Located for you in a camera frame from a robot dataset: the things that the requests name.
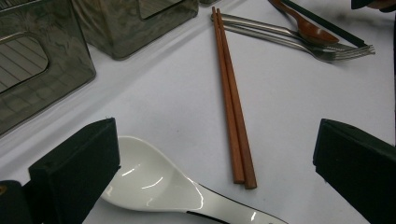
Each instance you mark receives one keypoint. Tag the metal fork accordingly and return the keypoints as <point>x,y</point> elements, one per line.
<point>323,55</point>

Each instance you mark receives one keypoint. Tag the brown wooden chopstick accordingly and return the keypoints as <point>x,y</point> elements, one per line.
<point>228,109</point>
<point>236,109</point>

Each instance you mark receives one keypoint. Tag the black chopstick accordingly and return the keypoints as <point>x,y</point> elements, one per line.
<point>327,23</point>

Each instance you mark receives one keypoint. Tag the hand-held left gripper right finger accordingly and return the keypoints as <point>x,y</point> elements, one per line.
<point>358,168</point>

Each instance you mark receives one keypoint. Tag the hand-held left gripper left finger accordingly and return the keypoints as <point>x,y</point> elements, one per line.
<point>74,174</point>

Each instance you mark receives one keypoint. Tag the smoky transparent plastic bin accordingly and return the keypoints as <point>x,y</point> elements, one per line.
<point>62,77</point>
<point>124,34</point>
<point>207,2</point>

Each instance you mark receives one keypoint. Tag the white ceramic spoon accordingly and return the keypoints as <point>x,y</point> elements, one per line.
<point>149,174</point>

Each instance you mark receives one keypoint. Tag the brown wooden spoon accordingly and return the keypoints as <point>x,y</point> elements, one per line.
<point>314,32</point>

